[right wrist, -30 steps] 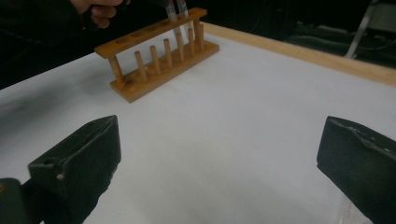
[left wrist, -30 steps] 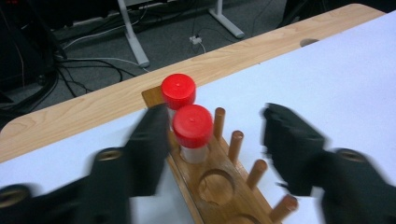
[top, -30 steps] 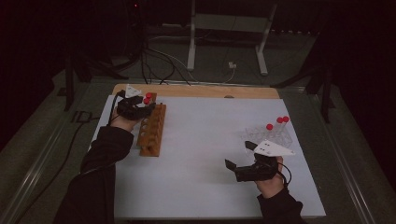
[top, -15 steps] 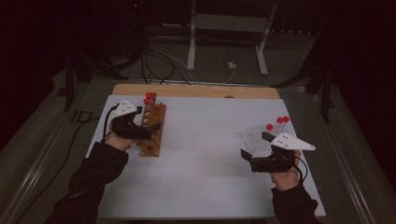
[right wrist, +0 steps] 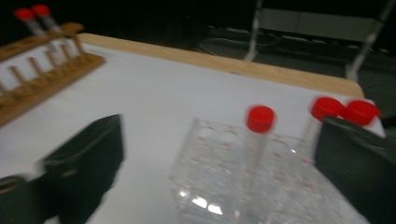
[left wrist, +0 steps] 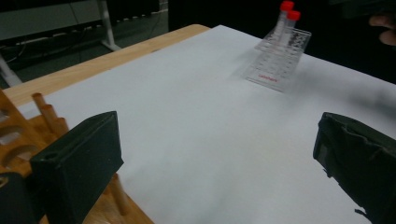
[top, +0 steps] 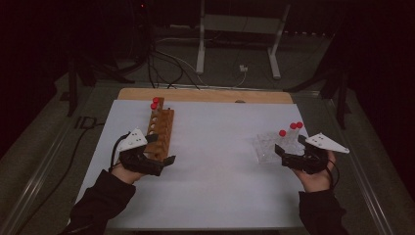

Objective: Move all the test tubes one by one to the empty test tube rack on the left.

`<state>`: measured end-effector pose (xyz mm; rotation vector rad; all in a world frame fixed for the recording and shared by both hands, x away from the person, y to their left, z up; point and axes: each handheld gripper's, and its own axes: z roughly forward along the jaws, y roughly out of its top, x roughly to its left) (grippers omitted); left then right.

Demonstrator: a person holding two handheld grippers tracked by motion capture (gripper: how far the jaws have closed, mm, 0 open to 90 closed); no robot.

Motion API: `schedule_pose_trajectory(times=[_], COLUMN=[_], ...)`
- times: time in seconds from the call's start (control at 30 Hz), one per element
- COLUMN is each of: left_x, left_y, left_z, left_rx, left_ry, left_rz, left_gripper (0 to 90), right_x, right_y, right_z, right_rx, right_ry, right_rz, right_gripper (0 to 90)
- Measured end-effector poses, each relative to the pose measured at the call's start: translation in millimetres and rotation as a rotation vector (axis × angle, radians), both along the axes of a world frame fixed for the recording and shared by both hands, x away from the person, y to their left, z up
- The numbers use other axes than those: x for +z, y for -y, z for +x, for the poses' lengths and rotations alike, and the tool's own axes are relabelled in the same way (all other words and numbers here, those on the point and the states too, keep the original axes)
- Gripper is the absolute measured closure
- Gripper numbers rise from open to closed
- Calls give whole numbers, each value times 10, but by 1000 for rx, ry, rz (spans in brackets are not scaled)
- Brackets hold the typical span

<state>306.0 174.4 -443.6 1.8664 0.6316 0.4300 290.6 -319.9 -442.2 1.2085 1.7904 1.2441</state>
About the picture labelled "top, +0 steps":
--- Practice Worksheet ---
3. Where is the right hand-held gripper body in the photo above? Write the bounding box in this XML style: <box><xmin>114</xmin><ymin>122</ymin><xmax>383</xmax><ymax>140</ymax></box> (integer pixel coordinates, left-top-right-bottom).
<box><xmin>282</xmin><ymin>131</ymin><xmax>350</xmax><ymax>175</ymax></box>

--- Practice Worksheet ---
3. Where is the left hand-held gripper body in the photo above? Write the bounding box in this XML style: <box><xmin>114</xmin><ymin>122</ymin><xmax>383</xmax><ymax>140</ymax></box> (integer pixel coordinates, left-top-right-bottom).
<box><xmin>116</xmin><ymin>127</ymin><xmax>163</xmax><ymax>177</ymax></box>

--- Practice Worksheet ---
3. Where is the wooden test tube rack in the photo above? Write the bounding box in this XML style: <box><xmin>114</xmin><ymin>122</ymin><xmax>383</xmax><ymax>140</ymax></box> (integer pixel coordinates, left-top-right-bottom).
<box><xmin>143</xmin><ymin>96</ymin><xmax>175</xmax><ymax>163</ymax></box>

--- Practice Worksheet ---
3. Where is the clear acrylic test tube rack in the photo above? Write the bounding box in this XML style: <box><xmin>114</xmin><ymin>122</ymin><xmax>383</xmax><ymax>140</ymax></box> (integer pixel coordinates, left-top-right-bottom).
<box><xmin>253</xmin><ymin>130</ymin><xmax>307</xmax><ymax>165</ymax></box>

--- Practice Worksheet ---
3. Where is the person's right hand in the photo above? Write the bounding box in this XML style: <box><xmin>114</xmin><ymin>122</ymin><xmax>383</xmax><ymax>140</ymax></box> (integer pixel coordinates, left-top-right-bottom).
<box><xmin>293</xmin><ymin>151</ymin><xmax>338</xmax><ymax>194</ymax></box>

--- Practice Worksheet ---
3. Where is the person's left hand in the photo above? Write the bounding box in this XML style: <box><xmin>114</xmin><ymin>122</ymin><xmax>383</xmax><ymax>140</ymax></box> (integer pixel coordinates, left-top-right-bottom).
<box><xmin>110</xmin><ymin>162</ymin><xmax>147</xmax><ymax>186</ymax></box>

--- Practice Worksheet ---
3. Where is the white table mat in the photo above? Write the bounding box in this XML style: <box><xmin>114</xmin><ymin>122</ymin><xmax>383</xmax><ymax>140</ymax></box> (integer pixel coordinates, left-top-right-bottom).
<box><xmin>73</xmin><ymin>99</ymin><xmax>316</xmax><ymax>231</ymax></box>

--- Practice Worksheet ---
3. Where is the black stand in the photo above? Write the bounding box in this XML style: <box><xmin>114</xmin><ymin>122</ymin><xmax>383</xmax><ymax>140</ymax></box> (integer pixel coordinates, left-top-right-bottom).
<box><xmin>283</xmin><ymin>63</ymin><xmax>352</xmax><ymax>130</ymax></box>
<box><xmin>67</xmin><ymin>53</ymin><xmax>136</xmax><ymax>118</ymax></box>

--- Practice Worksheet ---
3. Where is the grey metal stand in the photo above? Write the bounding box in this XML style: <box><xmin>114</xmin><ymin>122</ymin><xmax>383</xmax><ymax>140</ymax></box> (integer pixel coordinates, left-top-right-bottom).
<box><xmin>195</xmin><ymin>0</ymin><xmax>292</xmax><ymax>81</ymax></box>

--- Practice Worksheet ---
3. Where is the left hand-held gripper cable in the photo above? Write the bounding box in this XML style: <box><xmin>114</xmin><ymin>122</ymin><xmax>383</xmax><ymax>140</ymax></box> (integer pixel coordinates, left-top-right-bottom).
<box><xmin>109</xmin><ymin>131</ymin><xmax>131</xmax><ymax>172</ymax></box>

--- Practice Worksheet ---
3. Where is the hand-held gripper cable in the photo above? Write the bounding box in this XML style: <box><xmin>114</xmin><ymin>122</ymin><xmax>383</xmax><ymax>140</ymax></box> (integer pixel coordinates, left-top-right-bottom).
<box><xmin>325</xmin><ymin>159</ymin><xmax>341</xmax><ymax>191</ymax></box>
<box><xmin>109</xmin><ymin>131</ymin><xmax>131</xmax><ymax>172</ymax></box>

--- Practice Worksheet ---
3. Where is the right hand-held gripper cable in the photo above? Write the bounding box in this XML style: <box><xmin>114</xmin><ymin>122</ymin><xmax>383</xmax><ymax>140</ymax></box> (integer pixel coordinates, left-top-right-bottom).
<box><xmin>325</xmin><ymin>159</ymin><xmax>341</xmax><ymax>191</ymax></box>

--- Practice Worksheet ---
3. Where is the long black floor cable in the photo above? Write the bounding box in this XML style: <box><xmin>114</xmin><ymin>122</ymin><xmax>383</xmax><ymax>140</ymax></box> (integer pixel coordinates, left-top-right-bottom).
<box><xmin>14</xmin><ymin>121</ymin><xmax>106</xmax><ymax>234</ymax></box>

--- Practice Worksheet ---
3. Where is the aluminium frame rail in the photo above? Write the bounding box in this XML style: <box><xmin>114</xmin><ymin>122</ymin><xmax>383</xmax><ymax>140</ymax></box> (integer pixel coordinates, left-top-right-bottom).
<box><xmin>326</xmin><ymin>97</ymin><xmax>394</xmax><ymax>235</ymax></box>
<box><xmin>0</xmin><ymin>123</ymin><xmax>77</xmax><ymax>235</ymax></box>

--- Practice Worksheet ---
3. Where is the black floor cable bundle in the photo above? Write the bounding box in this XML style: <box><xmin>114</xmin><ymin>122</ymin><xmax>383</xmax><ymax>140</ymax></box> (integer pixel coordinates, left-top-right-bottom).
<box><xmin>145</xmin><ymin>32</ymin><xmax>202</xmax><ymax>91</ymax></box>

